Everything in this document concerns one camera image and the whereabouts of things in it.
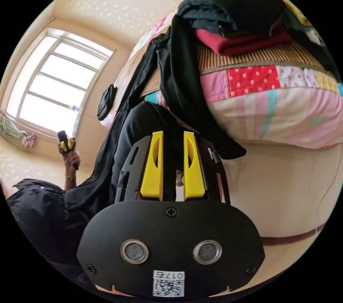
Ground pile of clothes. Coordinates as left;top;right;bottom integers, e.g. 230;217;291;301
177;0;343;83

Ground bed with woven mat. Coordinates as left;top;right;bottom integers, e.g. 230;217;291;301
100;11;343;246

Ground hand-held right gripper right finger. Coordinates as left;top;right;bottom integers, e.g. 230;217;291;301
183;130;207;200

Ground person's left hand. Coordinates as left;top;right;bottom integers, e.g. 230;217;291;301
64;151;81;172

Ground person's left forearm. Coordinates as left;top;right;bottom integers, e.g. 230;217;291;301
64;170;78;191

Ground person's body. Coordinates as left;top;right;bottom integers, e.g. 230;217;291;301
6;102;177;292

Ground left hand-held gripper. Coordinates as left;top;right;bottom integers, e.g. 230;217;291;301
58;137;77;170

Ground window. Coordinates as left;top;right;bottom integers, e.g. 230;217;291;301
5;27;116;135

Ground checked curtain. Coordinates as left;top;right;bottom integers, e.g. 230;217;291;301
0;110;36;149

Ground black long pants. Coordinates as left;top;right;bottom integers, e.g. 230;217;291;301
92;14;247;202

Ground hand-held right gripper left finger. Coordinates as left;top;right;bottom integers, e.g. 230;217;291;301
140;131;164;201

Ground small black bag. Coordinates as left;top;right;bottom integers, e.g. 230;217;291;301
96;84;118;121

